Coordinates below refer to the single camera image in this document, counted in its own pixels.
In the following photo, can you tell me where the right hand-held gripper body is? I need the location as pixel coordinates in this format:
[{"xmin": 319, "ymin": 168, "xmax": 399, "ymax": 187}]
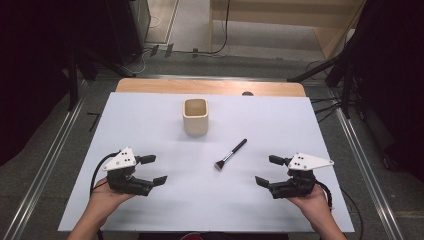
[{"xmin": 268, "ymin": 152, "xmax": 335, "ymax": 200}]

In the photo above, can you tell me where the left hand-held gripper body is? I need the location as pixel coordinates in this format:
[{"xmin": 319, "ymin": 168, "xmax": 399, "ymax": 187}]
[{"xmin": 102, "ymin": 147, "xmax": 154, "ymax": 197}]

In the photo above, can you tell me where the black makeup brush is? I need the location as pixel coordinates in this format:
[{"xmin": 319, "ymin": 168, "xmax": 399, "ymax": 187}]
[{"xmin": 213, "ymin": 138, "xmax": 248, "ymax": 172}]

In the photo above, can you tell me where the person's left hand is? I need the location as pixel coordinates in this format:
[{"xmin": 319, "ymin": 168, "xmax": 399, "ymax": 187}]
[{"xmin": 89, "ymin": 177, "xmax": 136, "ymax": 215}]

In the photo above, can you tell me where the person's right hand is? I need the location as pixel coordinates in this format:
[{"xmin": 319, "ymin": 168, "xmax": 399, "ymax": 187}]
[{"xmin": 288, "ymin": 185, "xmax": 333, "ymax": 225}]

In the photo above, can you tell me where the white table mat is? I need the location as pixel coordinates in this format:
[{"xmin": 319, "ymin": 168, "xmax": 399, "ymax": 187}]
[{"xmin": 57, "ymin": 92, "xmax": 355, "ymax": 233}]

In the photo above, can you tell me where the person's dark clothing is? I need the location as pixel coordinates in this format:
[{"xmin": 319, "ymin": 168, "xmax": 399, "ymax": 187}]
[{"xmin": 138, "ymin": 231, "xmax": 291, "ymax": 240}]

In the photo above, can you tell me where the beige square cup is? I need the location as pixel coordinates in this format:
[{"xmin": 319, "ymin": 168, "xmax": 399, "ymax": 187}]
[{"xmin": 182, "ymin": 97, "xmax": 210, "ymax": 137}]

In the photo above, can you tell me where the black metal stand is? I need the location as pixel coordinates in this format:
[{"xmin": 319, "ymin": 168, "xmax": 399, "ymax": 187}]
[{"xmin": 67, "ymin": 48, "xmax": 135, "ymax": 112}]

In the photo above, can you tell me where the black tripod stand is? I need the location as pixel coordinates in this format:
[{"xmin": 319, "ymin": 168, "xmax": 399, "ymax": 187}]
[{"xmin": 287, "ymin": 33, "xmax": 360, "ymax": 120}]

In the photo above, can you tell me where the black curtain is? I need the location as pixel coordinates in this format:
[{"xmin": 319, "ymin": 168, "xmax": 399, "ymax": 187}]
[
  {"xmin": 349, "ymin": 0, "xmax": 424, "ymax": 183},
  {"xmin": 0, "ymin": 0, "xmax": 114, "ymax": 167}
]

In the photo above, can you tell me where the light wooden shelf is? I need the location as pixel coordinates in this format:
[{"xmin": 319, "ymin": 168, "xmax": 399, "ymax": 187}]
[{"xmin": 209, "ymin": 0, "xmax": 368, "ymax": 61}]

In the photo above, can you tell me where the black cabinet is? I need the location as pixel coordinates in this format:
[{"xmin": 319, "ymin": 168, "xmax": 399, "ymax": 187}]
[{"xmin": 106, "ymin": 0, "xmax": 152, "ymax": 67}]

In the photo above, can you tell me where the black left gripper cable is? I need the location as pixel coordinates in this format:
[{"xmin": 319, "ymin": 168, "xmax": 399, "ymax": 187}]
[{"xmin": 89, "ymin": 151, "xmax": 121, "ymax": 198}]

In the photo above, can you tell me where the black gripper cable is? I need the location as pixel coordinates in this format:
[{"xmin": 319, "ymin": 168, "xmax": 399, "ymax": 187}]
[
  {"xmin": 314, "ymin": 179, "xmax": 335, "ymax": 211},
  {"xmin": 89, "ymin": 151, "xmax": 121, "ymax": 198}
]

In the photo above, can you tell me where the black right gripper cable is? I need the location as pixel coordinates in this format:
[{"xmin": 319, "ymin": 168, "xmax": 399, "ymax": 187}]
[{"xmin": 314, "ymin": 179, "xmax": 335, "ymax": 211}]

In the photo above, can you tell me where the metal floor rail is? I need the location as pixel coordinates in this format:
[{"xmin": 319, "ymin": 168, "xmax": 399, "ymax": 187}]
[
  {"xmin": 96, "ymin": 73, "xmax": 334, "ymax": 83},
  {"xmin": 328, "ymin": 88, "xmax": 406, "ymax": 240},
  {"xmin": 2, "ymin": 79, "xmax": 90, "ymax": 240}
]

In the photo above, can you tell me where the thin black floor cable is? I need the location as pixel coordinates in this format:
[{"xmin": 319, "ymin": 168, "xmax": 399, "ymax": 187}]
[{"xmin": 339, "ymin": 187, "xmax": 365, "ymax": 240}]

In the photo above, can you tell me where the black hanging cable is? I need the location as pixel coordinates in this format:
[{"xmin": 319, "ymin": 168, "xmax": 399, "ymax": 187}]
[{"xmin": 173, "ymin": 0, "xmax": 232, "ymax": 56}]

